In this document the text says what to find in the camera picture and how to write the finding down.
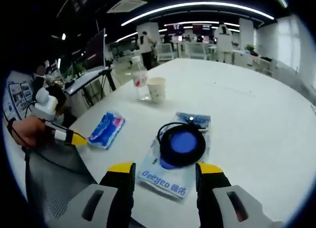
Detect black wrist strap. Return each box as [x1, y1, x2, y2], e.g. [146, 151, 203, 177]
[7, 118, 17, 138]

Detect ceiling air conditioner unit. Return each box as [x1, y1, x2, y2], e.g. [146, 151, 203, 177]
[106, 0, 148, 14]

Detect white office chair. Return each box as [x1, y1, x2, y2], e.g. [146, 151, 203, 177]
[189, 41, 210, 61]
[157, 42, 176, 62]

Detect wall poster boards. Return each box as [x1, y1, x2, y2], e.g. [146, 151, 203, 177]
[6, 79, 34, 115]

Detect pale blue wet wipes packet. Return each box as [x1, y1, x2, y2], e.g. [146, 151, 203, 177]
[135, 111, 212, 203]

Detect person's white garment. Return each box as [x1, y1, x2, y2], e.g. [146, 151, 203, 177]
[2, 129, 28, 201]

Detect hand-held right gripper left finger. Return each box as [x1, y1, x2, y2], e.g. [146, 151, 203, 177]
[48, 161, 136, 228]

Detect person's left hand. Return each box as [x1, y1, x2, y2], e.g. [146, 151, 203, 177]
[13, 116, 56, 147]

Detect white side desk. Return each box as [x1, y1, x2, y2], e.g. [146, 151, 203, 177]
[63, 67, 114, 95]

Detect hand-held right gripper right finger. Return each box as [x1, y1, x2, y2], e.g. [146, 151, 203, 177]
[195, 162, 283, 228]

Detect large dark display screen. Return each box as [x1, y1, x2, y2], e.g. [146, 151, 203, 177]
[83, 28, 107, 71]

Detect long ceiling strip light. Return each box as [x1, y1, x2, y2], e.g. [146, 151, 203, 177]
[120, 1, 275, 26]

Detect white paper cup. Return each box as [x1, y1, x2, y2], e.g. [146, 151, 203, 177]
[147, 76, 166, 104]

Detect blue tissue packet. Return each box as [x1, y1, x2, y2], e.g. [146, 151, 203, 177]
[86, 111, 126, 150]

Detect clear plastic water bottle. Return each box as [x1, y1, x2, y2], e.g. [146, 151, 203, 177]
[130, 56, 152, 102]

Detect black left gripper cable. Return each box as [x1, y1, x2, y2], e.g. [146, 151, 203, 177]
[22, 99, 83, 176]

